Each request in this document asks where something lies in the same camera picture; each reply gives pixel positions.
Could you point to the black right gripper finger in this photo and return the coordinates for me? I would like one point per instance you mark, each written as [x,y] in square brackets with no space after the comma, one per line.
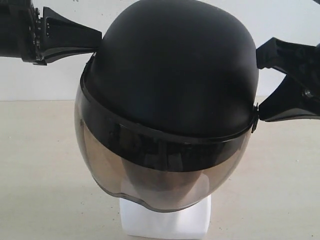
[290,101]
[298,61]

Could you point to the white mannequin head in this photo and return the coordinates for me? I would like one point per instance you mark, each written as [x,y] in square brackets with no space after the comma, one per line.
[180,214]

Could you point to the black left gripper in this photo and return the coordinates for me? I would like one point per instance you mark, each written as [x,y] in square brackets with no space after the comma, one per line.
[23,35]

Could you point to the black helmet with tinted visor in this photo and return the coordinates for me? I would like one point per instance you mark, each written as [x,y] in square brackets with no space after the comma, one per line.
[169,95]

